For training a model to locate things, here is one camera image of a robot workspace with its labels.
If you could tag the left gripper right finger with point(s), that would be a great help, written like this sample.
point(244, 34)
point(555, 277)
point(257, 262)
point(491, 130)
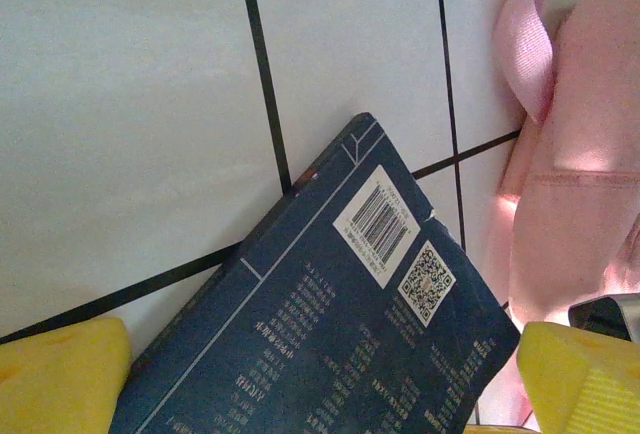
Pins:
point(565, 379)

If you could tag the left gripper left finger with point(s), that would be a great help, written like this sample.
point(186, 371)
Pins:
point(55, 384)

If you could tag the pink backpack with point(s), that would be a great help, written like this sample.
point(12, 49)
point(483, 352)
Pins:
point(575, 154)

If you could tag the dark blue book with barcode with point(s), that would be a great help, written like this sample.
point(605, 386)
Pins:
point(325, 304)

